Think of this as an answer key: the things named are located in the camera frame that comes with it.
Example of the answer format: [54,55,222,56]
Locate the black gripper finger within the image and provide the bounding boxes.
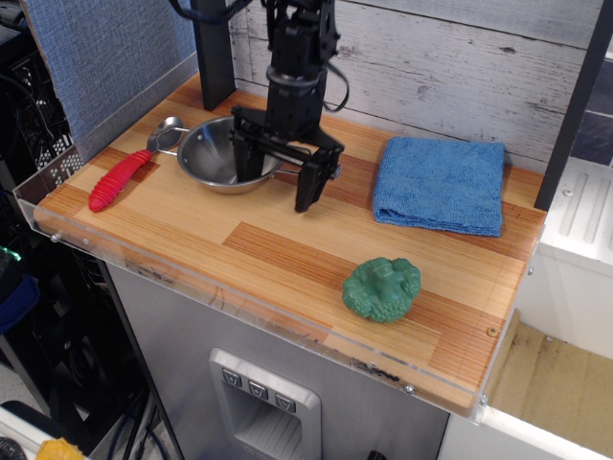
[233,130,264,183]
[295,149,335,213]

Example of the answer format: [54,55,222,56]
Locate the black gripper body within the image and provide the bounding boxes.
[231,84,344,177]

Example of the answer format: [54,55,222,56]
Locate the stainless steel bowl with handles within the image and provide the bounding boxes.
[148,116,297,195]

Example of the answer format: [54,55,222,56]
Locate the blue folded cloth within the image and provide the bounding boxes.
[373,137,505,237]

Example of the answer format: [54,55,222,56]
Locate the green toy broccoli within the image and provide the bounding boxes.
[342,258,421,323]

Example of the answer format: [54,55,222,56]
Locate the blue fabric panel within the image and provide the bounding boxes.
[21,1,197,161]

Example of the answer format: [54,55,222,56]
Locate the black plastic crate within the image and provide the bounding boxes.
[1,51,74,173]

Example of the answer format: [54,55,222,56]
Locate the clear acrylic edge guard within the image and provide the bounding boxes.
[15,78,545,418]

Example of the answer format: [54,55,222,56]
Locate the silver toy fridge cabinet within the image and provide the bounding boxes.
[109,266,448,459]

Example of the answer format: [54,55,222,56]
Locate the silver ice dispenser panel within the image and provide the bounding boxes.
[209,348,323,459]

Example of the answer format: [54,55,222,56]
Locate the white toy sink unit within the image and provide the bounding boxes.
[440,158,612,459]

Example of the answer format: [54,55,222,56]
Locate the spoon with red handle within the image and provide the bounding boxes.
[88,116,184,212]

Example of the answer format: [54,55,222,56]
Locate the black vertical post left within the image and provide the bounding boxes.
[190,0,236,110]

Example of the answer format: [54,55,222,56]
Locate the black vertical post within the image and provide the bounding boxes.
[190,0,236,110]
[534,0,612,211]

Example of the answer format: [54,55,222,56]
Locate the black vertical post right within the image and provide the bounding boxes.
[534,0,612,211]

